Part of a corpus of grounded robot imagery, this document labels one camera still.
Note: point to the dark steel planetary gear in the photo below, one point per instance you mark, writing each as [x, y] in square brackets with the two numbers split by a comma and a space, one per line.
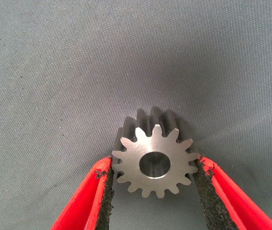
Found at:
[133, 155]

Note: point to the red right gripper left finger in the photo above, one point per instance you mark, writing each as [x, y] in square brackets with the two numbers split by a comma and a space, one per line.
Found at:
[83, 203]

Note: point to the dark grey table cloth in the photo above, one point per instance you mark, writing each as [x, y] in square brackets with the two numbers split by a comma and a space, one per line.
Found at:
[78, 60]

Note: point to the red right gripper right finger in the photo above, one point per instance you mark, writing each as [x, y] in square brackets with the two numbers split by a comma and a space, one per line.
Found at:
[231, 203]

